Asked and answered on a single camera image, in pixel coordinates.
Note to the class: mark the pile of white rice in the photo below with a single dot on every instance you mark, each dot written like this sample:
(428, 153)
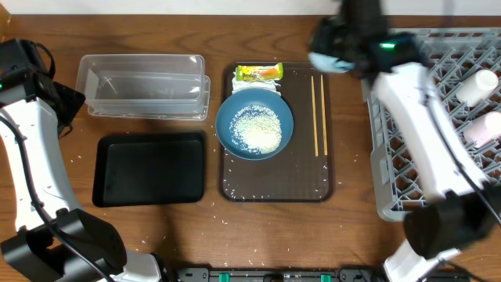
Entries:
(256, 130)

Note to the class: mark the pink cup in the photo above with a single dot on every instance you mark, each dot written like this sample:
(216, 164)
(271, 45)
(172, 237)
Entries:
(484, 129)

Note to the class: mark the light blue bowl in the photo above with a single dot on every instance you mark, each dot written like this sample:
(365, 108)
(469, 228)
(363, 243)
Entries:
(329, 64)

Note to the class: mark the dark blue plate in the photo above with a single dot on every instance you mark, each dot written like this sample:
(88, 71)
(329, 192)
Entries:
(253, 97)

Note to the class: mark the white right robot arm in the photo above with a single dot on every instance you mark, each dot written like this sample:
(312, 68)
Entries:
(462, 205)

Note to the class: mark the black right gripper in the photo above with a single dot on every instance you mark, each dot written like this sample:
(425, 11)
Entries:
(326, 46)

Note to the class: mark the black rectangular tray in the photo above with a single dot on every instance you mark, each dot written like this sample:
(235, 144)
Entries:
(149, 169)

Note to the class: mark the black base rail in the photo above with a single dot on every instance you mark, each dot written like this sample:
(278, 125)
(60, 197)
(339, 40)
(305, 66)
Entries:
(276, 275)

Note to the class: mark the yellow green snack wrapper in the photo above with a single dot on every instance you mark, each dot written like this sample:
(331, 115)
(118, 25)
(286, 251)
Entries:
(259, 73)

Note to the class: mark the white crumpled napkin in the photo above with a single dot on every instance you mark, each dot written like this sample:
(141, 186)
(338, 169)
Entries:
(241, 85)

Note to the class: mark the clear plastic bin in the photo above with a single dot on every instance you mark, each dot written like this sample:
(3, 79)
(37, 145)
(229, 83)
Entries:
(145, 86)

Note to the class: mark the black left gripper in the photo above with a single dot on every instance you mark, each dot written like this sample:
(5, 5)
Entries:
(70, 99)

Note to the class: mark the grey dishwasher rack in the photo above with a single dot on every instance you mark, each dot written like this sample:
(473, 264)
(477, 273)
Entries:
(454, 55)

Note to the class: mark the cream white cup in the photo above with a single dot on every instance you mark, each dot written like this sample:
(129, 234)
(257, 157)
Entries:
(477, 87)

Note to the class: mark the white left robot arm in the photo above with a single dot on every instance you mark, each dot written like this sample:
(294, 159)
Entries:
(56, 240)

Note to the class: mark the dark brown serving tray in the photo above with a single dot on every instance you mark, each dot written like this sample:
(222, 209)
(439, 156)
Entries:
(295, 174)

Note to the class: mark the wooden chopstick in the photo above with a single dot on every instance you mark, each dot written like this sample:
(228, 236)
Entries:
(323, 107)
(315, 130)

